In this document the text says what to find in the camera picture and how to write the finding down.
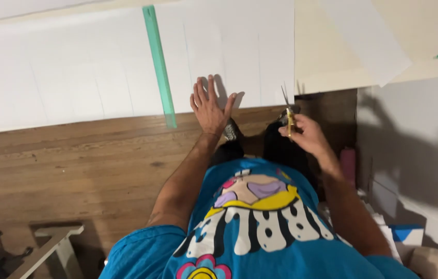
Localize person's right hand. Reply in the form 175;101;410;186
278;113;331;160

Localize person's left hand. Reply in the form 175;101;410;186
190;74;238;137

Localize yellow handled scissors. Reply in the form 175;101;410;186
281;84;295;139

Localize large white lined paper sheet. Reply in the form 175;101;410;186
0;0;296;136

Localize person's left grey shoe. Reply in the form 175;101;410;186
222;118;240;142

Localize person's grey shoe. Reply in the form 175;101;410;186
278;105;302;126
222;118;240;142

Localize black trousers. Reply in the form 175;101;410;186
208;121;318;190

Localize person's right grey shoe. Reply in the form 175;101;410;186
278;105;302;126

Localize pink bottle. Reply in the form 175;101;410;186
339;146;357;188

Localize long green transparent ruler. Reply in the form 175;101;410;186
142;5;178;129

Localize blue printed t-shirt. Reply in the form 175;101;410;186
99;157;421;279

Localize large white board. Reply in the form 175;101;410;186
356;75;438;252

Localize narrow white paper sheet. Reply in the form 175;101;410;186
319;0;413;88

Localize blue and white box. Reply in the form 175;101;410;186
389;223;425;247

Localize brown paper bag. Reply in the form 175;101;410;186
408;246;438;279

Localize white wooden stool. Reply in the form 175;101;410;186
6;224;86;279

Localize plain white paper sheet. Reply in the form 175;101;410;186
0;0;103;26

